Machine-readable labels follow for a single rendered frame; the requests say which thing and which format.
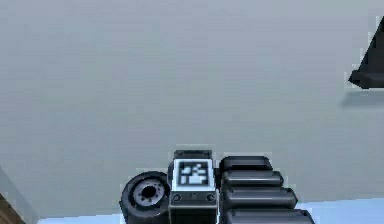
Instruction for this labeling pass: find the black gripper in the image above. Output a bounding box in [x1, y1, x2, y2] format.
[119, 170, 173, 224]

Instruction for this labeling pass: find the brown wooden furniture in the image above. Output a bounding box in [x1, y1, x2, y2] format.
[0, 192, 27, 224]

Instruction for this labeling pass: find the black angular furniture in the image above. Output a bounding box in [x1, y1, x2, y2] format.
[347, 15, 384, 90]

